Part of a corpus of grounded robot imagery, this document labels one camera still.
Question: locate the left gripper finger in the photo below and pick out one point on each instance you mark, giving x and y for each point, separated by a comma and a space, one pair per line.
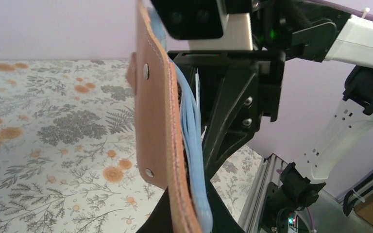
170, 216

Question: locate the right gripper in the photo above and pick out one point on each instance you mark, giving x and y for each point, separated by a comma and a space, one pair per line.
238, 88

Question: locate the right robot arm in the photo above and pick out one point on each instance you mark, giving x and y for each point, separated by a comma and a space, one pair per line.
303, 179

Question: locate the floral table mat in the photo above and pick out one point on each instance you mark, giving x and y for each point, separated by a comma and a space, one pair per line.
68, 149

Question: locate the aluminium rail frame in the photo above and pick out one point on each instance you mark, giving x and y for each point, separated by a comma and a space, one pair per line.
253, 207

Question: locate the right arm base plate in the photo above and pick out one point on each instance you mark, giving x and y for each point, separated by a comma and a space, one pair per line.
276, 211

